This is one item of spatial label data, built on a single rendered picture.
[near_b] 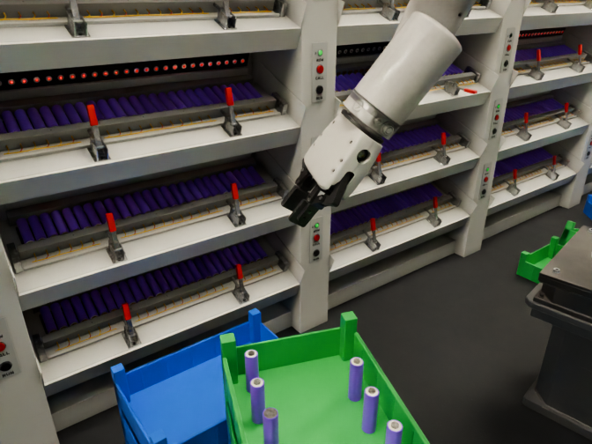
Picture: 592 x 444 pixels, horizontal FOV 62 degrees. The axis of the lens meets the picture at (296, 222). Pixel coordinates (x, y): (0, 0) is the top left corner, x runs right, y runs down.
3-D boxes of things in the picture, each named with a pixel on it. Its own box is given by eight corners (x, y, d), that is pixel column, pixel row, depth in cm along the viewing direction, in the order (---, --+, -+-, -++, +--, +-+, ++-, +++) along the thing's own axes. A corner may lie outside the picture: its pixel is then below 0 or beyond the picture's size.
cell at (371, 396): (378, 432, 63) (381, 394, 61) (365, 435, 63) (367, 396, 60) (372, 421, 65) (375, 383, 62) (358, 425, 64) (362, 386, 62)
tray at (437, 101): (484, 104, 149) (499, 76, 143) (329, 136, 117) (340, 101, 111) (437, 70, 160) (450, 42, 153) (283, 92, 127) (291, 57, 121)
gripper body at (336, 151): (400, 147, 69) (350, 208, 73) (370, 118, 77) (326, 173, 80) (364, 122, 65) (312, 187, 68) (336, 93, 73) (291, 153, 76)
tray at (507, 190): (570, 181, 204) (591, 154, 195) (481, 218, 172) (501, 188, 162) (531, 152, 215) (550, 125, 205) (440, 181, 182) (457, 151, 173)
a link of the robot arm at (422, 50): (356, 88, 75) (351, 89, 66) (414, 12, 71) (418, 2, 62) (399, 123, 75) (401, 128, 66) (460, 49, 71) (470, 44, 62)
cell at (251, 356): (260, 391, 70) (259, 355, 67) (247, 395, 69) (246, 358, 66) (257, 382, 71) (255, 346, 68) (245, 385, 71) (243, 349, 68)
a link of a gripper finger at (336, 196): (353, 199, 68) (324, 212, 71) (354, 153, 71) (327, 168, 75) (347, 196, 67) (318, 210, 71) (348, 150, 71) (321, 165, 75)
